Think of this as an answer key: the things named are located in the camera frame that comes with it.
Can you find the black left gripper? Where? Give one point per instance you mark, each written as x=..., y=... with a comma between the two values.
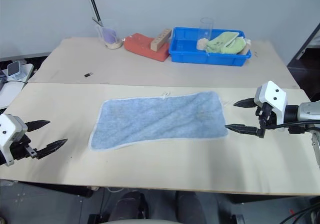
x=19, y=149

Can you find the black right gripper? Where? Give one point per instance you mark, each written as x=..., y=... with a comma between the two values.
x=267, y=115

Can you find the light blue terry towel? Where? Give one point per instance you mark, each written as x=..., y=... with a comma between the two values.
x=160, y=119

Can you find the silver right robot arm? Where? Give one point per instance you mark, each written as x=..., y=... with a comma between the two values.
x=308, y=110

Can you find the green cloth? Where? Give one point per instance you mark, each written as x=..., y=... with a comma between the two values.
x=225, y=45

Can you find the small black clip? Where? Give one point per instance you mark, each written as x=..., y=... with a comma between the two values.
x=88, y=74

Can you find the beige crumpled rag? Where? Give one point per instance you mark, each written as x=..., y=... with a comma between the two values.
x=202, y=44

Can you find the blue plastic bin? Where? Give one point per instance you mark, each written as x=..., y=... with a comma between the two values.
x=185, y=48

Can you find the clear plastic cup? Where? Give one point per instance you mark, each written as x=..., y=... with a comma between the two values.
x=206, y=28

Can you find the dark rounded shape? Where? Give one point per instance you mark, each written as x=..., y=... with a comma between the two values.
x=190, y=206
x=132, y=205

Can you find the wooden block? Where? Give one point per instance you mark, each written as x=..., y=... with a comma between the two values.
x=160, y=40

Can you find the clear measuring beaker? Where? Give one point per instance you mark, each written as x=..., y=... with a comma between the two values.
x=111, y=38

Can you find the purple cloth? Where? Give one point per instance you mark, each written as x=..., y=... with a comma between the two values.
x=110, y=34

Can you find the orange folded cloth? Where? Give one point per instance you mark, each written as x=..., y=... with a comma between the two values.
x=140, y=45

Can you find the black ribbed rod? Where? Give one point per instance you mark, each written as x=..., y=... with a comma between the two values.
x=93, y=3

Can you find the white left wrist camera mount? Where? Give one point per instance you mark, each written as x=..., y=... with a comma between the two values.
x=10, y=131

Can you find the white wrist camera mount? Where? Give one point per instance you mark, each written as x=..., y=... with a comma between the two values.
x=10, y=131
x=273, y=95

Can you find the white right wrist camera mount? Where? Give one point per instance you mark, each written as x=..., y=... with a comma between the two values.
x=273, y=95

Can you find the dark metal frame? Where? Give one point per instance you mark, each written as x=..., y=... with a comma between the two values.
x=303, y=44

